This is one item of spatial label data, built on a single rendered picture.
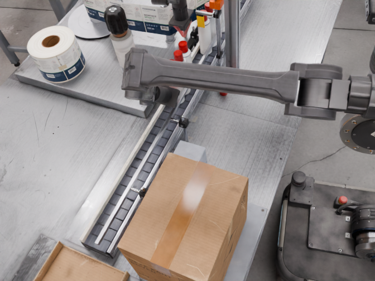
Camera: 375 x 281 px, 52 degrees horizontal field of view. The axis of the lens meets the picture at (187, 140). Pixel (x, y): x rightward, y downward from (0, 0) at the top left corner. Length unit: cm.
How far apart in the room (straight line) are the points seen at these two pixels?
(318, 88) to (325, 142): 176
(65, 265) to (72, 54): 84
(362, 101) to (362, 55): 233
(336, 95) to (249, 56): 103
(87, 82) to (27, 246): 70
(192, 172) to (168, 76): 37
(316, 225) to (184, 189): 103
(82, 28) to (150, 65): 124
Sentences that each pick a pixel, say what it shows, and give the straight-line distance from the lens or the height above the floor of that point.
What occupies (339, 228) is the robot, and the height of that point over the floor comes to 26.
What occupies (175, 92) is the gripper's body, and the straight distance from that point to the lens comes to 136.
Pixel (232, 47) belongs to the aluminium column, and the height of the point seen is 102.
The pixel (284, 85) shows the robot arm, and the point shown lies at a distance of 76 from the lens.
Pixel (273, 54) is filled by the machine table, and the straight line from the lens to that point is 176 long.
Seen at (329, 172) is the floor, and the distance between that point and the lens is 239.
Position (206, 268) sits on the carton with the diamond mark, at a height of 112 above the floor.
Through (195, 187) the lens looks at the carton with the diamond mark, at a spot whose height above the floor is 112.
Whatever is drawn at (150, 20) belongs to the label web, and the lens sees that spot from 174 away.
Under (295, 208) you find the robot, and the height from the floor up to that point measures 24.
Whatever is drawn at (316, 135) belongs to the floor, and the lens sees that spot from 253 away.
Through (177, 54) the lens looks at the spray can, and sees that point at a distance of 140.
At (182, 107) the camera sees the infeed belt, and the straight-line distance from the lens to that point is 150.
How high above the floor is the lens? 202
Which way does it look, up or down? 54 degrees down
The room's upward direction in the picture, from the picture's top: 11 degrees counter-clockwise
